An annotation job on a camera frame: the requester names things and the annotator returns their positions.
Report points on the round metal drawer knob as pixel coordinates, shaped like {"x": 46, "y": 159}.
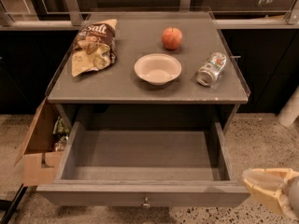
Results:
{"x": 146, "y": 203}

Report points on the green packets in box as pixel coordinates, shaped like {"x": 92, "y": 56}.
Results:
{"x": 61, "y": 134}

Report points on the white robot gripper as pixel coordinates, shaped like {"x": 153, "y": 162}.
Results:
{"x": 294, "y": 192}

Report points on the white cylinder post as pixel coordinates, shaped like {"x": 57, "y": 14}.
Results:
{"x": 290, "y": 111}

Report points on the white paper bowl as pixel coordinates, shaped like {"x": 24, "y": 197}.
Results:
{"x": 157, "y": 68}

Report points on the grey metal railing frame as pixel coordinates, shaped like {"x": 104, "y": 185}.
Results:
{"x": 228, "y": 14}

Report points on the grey top drawer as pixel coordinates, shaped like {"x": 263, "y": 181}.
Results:
{"x": 122, "y": 167}

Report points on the crushed clear plastic bottle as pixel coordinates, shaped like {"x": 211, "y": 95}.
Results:
{"x": 211, "y": 69}

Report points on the black bar on floor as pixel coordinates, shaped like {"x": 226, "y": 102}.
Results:
{"x": 9, "y": 207}

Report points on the open cardboard box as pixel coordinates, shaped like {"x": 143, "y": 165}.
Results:
{"x": 40, "y": 161}

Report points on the red apple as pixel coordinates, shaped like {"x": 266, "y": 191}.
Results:
{"x": 171, "y": 38}

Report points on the brown salt chips bag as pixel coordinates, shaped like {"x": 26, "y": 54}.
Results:
{"x": 94, "y": 47}

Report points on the grey wooden drawer cabinet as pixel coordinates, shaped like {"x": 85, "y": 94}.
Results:
{"x": 139, "y": 34}

